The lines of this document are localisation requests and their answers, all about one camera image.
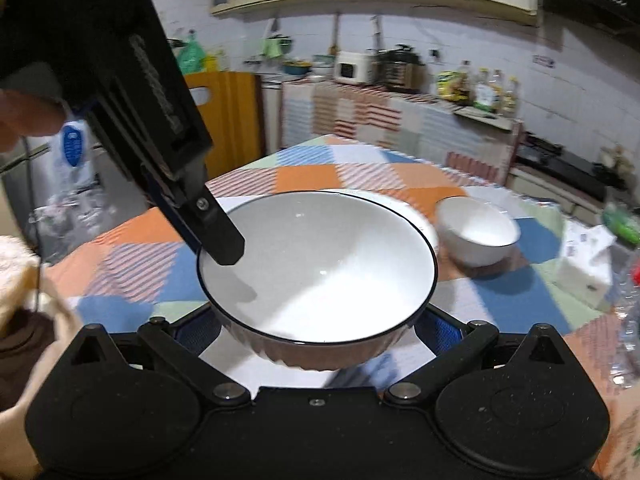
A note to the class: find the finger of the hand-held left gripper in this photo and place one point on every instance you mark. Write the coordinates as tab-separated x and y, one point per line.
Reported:
215	230

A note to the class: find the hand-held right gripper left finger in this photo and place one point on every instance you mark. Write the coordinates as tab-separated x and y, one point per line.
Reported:
192	332

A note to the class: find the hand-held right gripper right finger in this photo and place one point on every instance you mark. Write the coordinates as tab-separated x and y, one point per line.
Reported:
440	332

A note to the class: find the white bowl with black rim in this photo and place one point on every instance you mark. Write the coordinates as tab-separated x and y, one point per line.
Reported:
325	270
477	235
425	222

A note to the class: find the stack of pale bowls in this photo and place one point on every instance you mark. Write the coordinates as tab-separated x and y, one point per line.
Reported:
322	62

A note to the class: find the person's left hand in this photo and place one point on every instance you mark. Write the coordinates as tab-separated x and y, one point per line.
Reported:
25	115

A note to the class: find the green detergent bottle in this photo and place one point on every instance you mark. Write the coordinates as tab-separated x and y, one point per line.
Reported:
192	55

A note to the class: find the white plastic bag blue print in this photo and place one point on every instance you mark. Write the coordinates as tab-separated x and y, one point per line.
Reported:
72	150

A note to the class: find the yellow bottle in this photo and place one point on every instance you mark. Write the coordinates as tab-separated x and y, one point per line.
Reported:
214	62

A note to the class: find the white tissue pack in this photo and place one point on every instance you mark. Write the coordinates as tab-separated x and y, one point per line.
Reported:
582	270

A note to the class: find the green hanging cloth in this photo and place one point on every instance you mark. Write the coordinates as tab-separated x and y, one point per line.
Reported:
272	46

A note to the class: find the blue and yellow bowl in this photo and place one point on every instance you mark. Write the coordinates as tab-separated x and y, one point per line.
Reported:
299	66

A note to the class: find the green label water bottle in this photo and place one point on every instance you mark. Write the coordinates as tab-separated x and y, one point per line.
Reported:
630	350

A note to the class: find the striped patchwork counter cloth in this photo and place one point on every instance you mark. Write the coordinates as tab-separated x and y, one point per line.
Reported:
380	115

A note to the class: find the black gas stove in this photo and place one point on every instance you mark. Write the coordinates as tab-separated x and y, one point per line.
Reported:
555	160

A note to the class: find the green plastic basket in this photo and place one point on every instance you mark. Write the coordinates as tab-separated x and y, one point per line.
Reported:
622	225

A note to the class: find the white rice cooker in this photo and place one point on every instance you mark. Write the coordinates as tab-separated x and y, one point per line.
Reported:
352	67

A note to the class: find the white cutting board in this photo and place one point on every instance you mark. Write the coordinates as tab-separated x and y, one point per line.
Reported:
482	112

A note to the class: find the wooden spatula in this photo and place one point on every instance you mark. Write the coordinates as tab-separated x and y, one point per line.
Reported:
334	35

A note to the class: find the black pressure cooker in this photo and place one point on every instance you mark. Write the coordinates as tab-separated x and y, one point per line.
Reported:
400	67

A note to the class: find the cooking oil bottle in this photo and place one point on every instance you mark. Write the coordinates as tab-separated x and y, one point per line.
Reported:
510	95
498	87
484	90

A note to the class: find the white cooking pot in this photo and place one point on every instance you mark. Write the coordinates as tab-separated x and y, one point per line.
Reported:
615	157

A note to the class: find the yellow food package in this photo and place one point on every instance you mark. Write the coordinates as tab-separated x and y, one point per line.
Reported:
450	85

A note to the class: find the dark sauce bottle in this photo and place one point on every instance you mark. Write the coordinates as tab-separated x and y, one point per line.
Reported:
465	82

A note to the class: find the wall power socket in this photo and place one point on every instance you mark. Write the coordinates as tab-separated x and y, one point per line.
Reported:
435	54

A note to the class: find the small wall sign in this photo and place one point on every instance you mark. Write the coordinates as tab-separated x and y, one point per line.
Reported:
542	61

